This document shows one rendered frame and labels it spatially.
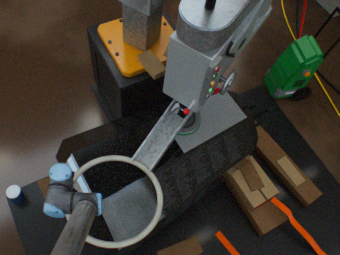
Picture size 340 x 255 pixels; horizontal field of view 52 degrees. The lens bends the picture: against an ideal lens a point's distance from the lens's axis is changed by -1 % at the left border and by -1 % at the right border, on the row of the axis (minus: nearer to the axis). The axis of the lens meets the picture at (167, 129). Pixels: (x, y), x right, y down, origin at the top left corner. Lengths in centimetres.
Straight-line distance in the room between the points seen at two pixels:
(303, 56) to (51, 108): 215
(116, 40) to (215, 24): 124
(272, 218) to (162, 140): 121
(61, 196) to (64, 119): 165
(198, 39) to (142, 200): 99
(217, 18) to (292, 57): 181
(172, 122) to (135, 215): 56
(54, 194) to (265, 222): 170
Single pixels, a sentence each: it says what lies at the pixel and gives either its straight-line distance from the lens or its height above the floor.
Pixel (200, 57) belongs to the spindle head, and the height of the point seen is 150.
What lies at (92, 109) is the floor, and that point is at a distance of 312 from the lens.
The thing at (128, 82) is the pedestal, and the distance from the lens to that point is 235.
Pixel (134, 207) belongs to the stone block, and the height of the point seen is 70.
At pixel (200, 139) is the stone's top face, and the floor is 80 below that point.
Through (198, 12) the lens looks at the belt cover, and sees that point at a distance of 143.
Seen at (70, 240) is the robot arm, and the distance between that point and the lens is 121.
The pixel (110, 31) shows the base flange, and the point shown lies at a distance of 259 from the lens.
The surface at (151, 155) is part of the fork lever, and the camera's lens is 191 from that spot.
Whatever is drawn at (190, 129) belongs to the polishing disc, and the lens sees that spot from 208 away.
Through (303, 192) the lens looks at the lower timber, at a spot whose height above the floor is 9.
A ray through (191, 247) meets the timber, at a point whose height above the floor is 14.
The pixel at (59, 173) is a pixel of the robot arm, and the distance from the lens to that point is 155.
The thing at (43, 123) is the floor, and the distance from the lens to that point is 312.
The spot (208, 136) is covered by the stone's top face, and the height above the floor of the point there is 80.
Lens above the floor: 262
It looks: 60 degrees down
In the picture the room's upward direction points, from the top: 10 degrees clockwise
